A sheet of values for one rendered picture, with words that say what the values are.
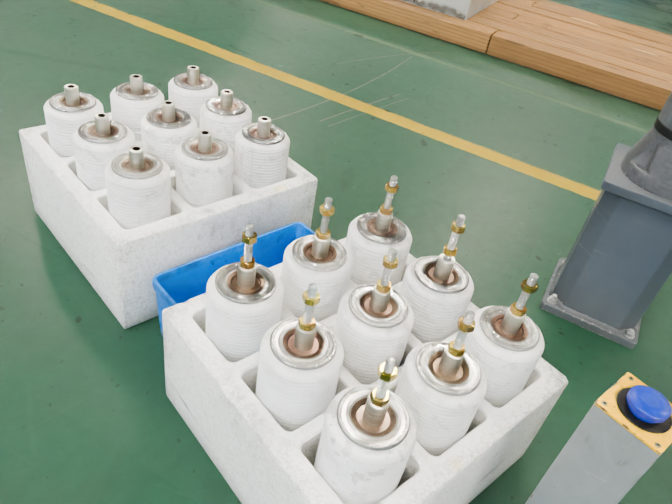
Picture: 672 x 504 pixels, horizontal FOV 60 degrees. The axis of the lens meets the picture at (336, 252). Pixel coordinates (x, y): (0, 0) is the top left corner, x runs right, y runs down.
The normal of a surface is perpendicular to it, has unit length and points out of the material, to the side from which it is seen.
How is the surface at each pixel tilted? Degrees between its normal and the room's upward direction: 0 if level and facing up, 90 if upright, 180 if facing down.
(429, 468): 0
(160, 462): 0
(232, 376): 0
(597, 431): 90
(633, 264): 90
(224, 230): 90
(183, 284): 88
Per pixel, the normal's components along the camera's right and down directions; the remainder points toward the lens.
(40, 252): 0.15, -0.77
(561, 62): -0.48, 0.49
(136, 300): 0.66, 0.55
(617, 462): -0.76, 0.31
